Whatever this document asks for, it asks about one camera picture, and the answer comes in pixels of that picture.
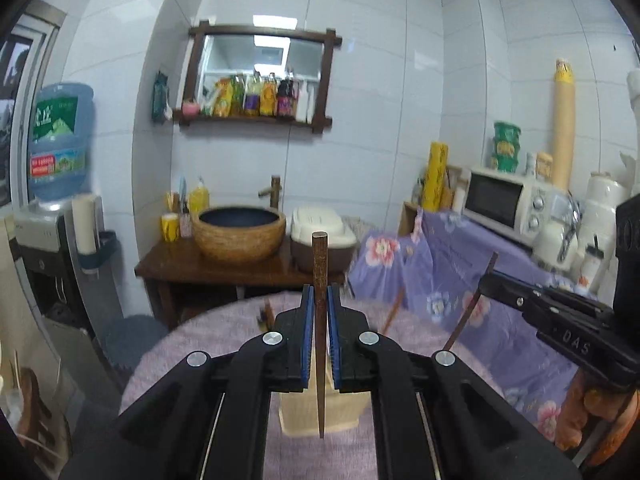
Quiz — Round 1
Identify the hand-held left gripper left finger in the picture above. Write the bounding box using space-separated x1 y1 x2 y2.
60 284 316 480

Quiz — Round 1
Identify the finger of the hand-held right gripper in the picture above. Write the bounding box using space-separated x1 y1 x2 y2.
537 285 613 313
477 270 551 328

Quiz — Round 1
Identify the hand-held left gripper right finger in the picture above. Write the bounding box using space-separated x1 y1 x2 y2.
326 284 583 480

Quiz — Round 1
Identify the thick brown chopstick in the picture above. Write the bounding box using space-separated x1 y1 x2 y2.
311 231 329 438

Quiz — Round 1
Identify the cream perforated utensil holder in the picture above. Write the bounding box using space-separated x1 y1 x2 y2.
279 340 373 436

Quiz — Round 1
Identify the person's right hand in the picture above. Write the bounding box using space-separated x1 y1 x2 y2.
555 367 640 467

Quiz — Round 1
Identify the small white bottle black cap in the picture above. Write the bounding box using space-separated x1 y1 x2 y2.
577 245 606 291

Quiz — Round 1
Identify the purple floral cloth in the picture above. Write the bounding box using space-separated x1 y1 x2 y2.
347 207 601 441

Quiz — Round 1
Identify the white lidded brown bin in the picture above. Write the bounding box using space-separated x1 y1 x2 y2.
290 205 358 275

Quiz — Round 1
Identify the purple striped tablecloth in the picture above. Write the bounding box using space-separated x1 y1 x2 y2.
120 295 571 480

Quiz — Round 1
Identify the white microwave oven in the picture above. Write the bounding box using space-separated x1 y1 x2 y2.
462 166 556 248

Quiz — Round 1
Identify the white ceramic jar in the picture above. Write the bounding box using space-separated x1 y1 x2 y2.
584 172 630 221

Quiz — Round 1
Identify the wicker wash basin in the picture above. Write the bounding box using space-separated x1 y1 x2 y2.
192 205 287 266

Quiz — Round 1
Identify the cardboard box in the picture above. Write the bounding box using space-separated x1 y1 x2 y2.
398 201 426 236

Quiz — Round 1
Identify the yellow patterned roll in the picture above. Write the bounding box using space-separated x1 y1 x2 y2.
422 141 450 211

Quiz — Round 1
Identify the bamboo style faucet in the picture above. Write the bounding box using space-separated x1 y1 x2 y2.
257 175 283 208

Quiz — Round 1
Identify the stack of green bowls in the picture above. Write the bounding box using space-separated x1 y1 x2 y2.
490 121 522 171

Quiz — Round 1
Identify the dark wooden counter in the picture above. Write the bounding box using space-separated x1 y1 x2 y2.
135 237 351 331

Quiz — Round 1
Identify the yellow soap pump bottle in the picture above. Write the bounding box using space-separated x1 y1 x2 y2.
188 177 211 216

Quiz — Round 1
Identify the tall beige roll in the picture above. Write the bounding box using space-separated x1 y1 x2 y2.
550 58 576 193

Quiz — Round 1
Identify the white cup tube with holder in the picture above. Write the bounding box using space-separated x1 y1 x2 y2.
72 194 118 273

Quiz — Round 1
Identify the yellow snack packet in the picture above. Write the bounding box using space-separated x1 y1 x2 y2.
212 79 233 117

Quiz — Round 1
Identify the wooden framed mirror shelf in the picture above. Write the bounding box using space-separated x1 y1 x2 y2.
172 20 343 133

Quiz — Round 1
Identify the water dispenser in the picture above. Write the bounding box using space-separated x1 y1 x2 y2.
12 195 121 341

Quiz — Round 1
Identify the wooden chair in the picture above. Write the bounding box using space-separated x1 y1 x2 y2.
0 365 71 461

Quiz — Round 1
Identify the green hanging packet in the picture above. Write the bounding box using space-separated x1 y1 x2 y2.
151 71 173 123

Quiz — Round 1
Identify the blue water jug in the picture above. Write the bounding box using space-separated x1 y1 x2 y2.
27 82 96 211

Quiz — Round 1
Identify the white kettle with chrome handle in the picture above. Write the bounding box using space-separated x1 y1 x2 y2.
535 195 583 271

